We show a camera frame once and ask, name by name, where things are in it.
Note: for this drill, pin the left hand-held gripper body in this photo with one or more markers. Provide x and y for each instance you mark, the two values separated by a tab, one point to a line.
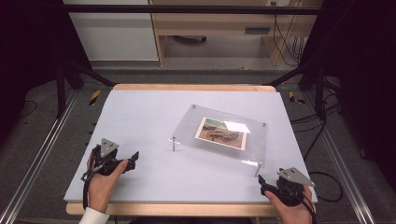
107	149

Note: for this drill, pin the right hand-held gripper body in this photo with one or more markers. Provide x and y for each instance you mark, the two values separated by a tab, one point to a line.
292	175

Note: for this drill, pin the clear acrylic photo frame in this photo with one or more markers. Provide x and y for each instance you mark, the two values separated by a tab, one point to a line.
190	124

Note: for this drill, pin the person's right hand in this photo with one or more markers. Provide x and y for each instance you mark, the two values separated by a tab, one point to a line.
294	214

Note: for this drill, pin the person's left hand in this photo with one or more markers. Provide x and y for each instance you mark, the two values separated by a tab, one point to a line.
101	191

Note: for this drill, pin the pale grey table mat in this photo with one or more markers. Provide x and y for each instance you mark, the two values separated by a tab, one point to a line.
140	118

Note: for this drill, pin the yellow black tape marker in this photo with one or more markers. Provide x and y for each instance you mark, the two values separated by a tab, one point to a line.
95	97
292	98

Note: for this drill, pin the person's left white sleeve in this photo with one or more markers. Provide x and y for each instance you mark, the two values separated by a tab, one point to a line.
93	217

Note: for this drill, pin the painted boats picture card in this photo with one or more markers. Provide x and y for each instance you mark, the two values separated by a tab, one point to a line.
218	137

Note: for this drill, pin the black metal stand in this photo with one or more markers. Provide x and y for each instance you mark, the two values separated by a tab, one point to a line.
320	93
60	90

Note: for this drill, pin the light wooden table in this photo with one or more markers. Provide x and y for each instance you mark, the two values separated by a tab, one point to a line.
186	87

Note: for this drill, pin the white cabinet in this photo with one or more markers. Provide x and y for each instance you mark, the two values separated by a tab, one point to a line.
115	37

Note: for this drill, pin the dark curtain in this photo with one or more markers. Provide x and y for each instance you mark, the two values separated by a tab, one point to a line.
28	46
364	77

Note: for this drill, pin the wooden desk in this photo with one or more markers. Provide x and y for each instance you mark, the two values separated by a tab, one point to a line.
211	23

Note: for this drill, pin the black horizontal bar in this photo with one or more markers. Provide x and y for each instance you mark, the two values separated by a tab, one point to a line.
186	9

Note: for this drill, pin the aluminium floor rail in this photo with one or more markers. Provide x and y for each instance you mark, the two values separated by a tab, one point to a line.
40	149
342	161

